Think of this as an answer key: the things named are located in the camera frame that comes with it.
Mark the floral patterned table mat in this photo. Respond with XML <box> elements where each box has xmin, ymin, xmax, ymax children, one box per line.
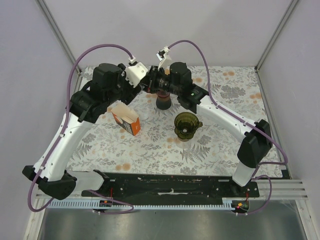
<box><xmin>66</xmin><ymin>66</ymin><xmax>267</xmax><ymax>176</ymax></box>

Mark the light blue cable duct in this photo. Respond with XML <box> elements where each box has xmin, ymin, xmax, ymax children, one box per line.
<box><xmin>47</xmin><ymin>198</ymin><xmax>235</xmax><ymax>211</ymax></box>

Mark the left aluminium frame post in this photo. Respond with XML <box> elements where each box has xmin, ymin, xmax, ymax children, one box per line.
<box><xmin>35</xmin><ymin>0</ymin><xmax>76</xmax><ymax>65</ymax></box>

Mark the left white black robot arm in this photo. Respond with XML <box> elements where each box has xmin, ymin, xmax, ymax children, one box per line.
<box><xmin>22</xmin><ymin>62</ymin><xmax>148</xmax><ymax>200</ymax></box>

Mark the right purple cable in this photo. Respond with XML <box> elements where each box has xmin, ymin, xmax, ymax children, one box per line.
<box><xmin>167</xmin><ymin>39</ymin><xmax>289</xmax><ymax>216</ymax></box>

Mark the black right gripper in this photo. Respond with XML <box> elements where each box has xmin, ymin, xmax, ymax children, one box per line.
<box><xmin>141</xmin><ymin>66</ymin><xmax>181</xmax><ymax>96</ymax></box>

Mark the orange coffee filter box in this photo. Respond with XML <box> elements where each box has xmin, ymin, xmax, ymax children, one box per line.
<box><xmin>111</xmin><ymin>102</ymin><xmax>141</xmax><ymax>136</ymax></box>

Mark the green glass dripper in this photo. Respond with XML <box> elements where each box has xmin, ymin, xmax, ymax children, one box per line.
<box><xmin>174</xmin><ymin>112</ymin><xmax>203</xmax><ymax>142</ymax></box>

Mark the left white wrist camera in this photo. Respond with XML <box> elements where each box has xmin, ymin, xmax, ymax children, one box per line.
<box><xmin>124</xmin><ymin>56</ymin><xmax>148</xmax><ymax>88</ymax></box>

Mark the right aluminium frame post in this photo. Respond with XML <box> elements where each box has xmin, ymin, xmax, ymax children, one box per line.
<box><xmin>254</xmin><ymin>0</ymin><xmax>300</xmax><ymax>73</ymax></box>

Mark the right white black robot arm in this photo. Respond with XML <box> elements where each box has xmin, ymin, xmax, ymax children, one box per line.
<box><xmin>140</xmin><ymin>62</ymin><xmax>273</xmax><ymax>197</ymax></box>

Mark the aluminium frame post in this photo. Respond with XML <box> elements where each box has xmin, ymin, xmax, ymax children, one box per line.
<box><xmin>35</xmin><ymin>0</ymin><xmax>76</xmax><ymax>65</ymax></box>
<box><xmin>254</xmin><ymin>0</ymin><xmax>300</xmax><ymax>73</ymax></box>

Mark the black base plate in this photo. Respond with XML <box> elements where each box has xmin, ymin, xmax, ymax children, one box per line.
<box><xmin>97</xmin><ymin>172</ymin><xmax>260</xmax><ymax>206</ymax></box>

